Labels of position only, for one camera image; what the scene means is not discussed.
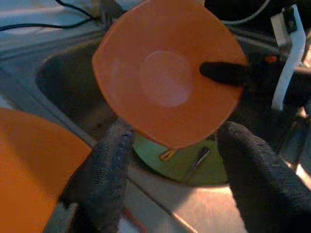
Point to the stainless steel kitchen sink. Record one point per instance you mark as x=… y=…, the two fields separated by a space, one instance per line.
x=194 y=206

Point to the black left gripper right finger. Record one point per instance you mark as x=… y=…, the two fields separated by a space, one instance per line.
x=262 y=189

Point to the green round plate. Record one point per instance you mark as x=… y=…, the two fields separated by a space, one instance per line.
x=170 y=170

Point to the orange square plastic bowl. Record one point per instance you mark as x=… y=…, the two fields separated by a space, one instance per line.
x=136 y=97

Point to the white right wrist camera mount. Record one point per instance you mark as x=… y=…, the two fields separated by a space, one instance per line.
x=295 y=48

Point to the thin silver metal utensil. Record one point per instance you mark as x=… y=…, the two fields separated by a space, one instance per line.
x=198 y=161

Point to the orange plastic plate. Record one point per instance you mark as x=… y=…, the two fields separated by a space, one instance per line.
x=31 y=157

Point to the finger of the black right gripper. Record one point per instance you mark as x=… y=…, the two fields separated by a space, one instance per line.
x=223 y=72

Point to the brown wooden chopstick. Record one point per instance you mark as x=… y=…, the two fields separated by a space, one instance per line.
x=169 y=156
x=166 y=153

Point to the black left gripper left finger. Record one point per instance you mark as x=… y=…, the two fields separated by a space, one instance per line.
x=104 y=182

